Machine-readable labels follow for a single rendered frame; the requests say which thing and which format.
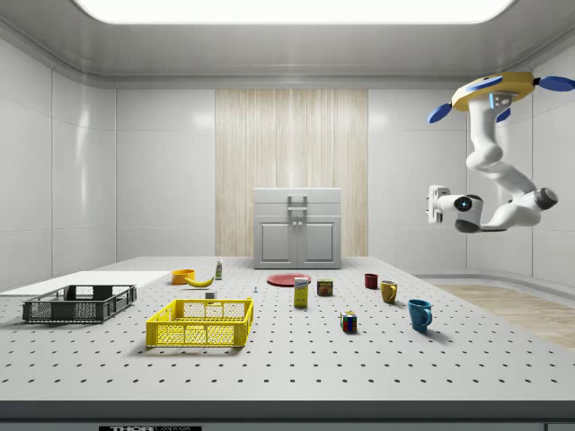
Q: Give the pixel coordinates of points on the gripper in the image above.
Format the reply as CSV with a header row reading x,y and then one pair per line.
x,y
435,204

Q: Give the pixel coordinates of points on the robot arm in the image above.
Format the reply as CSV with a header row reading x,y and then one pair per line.
x,y
483,130

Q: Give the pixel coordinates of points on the yellow mug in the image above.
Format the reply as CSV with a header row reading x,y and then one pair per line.
x,y
387,292

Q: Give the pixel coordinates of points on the red mug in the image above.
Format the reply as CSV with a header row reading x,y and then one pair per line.
x,y
370,282

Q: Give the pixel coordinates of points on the blue mug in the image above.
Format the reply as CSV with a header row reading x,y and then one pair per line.
x,y
418,316

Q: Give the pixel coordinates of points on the flat-sided can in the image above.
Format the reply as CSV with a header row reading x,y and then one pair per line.
x,y
324,288

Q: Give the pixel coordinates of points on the white cabinet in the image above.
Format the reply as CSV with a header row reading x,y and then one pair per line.
x,y
296,242

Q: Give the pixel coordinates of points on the drone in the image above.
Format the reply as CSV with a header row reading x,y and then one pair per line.
x,y
512,83

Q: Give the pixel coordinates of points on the puzzle cube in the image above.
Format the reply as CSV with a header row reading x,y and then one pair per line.
x,y
348,322

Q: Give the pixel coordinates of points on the yellow and white box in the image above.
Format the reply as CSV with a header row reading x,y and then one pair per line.
x,y
301,294

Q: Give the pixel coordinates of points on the red plate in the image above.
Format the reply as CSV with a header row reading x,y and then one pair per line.
x,y
283,280

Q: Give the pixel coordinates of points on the small white bottle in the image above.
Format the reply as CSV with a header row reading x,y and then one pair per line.
x,y
218,271

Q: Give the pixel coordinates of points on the banana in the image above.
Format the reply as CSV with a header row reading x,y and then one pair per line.
x,y
200,283

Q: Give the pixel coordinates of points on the yellow basket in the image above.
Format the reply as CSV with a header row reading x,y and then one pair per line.
x,y
197,321

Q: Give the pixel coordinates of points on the yellow bowl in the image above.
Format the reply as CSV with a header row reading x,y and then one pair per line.
x,y
179,278

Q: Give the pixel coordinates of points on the white board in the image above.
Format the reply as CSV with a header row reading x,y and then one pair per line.
x,y
112,278

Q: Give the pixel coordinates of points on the dark grey basket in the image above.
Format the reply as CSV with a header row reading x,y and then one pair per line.
x,y
67,303

